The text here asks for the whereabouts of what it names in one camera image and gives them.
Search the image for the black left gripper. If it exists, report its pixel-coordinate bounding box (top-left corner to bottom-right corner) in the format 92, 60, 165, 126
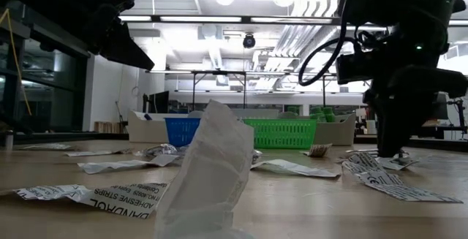
65, 1, 155, 71

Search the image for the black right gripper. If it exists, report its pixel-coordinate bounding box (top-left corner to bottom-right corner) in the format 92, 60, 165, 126
361, 26, 468, 159

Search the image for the printed bandage wrapper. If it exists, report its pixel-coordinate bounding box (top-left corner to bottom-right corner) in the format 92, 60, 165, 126
375, 153, 421, 171
341, 152, 464, 205

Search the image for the long ceiling light strip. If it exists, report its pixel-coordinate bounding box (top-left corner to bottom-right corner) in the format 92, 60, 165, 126
159, 15, 243, 23
118, 15, 153, 22
250, 16, 341, 24

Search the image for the dark background desk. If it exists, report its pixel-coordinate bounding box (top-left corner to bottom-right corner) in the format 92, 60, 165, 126
412, 120, 468, 151

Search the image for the black computer monitor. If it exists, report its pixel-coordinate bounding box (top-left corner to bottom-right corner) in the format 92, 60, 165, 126
142, 91, 170, 114
437, 92, 449, 120

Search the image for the wooden crate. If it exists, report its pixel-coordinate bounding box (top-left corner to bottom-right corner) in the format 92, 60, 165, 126
94, 121, 128, 134

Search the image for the blue plastic basket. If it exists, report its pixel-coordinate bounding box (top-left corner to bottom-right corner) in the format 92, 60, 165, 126
164, 117, 201, 148

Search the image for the green plastic basket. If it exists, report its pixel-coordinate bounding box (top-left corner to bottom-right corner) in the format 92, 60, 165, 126
243, 118, 318, 150

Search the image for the black ceiling spotlight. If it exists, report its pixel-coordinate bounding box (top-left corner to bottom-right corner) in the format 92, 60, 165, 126
242, 33, 256, 49

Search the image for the printed adhesive strips wrapper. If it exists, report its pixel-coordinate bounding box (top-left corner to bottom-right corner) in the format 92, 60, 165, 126
14, 181, 172, 221

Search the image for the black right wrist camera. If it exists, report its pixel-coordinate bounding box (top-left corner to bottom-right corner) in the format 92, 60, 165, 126
335, 52, 376, 86

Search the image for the black background rig frame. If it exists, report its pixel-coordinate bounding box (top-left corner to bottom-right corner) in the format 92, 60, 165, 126
189, 69, 248, 108
320, 72, 366, 108

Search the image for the yellow hanging cable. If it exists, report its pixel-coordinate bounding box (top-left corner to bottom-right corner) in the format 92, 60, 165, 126
0, 8, 33, 116

